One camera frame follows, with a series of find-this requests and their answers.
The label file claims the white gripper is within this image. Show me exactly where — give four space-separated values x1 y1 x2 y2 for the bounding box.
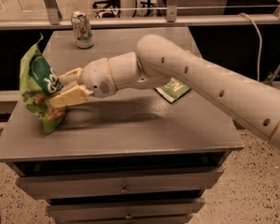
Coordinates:
47 58 117 108

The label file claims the green rice chip bag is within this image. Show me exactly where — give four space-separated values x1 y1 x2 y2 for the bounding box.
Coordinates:
20 35 66 133

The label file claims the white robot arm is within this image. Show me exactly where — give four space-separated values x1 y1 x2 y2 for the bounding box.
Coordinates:
49 35 280 150

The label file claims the green kettle chip bag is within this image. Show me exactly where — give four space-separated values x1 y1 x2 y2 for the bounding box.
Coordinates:
156 77 190 103

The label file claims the green white soda can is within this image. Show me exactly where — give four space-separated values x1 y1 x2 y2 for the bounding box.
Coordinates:
71 11 93 49

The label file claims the grey drawer cabinet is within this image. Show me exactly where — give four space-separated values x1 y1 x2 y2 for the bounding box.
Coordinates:
0 26 244 224

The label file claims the black office chair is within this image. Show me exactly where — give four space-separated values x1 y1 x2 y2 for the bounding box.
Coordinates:
92 0 120 18

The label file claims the top grey drawer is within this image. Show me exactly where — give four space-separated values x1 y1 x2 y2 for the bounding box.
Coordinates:
16 166 223 200

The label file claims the grey drawer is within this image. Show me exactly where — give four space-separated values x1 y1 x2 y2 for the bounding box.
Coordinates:
16 166 223 200
49 198 205 223

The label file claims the lower grey drawer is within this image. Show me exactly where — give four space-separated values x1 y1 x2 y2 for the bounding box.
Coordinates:
49 198 205 223

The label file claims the metal window rail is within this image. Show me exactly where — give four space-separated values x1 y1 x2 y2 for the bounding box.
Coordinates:
0 14 280 31

